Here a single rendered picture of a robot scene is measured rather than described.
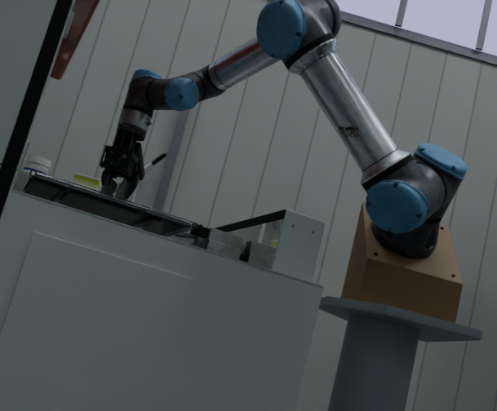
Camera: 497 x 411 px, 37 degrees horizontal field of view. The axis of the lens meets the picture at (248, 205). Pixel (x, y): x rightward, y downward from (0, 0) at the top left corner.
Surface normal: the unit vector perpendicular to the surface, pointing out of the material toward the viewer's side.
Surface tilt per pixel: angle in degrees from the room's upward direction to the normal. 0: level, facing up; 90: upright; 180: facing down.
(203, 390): 90
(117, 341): 90
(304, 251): 90
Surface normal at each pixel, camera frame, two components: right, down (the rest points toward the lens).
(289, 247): 0.37, -0.11
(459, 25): 0.11, -0.19
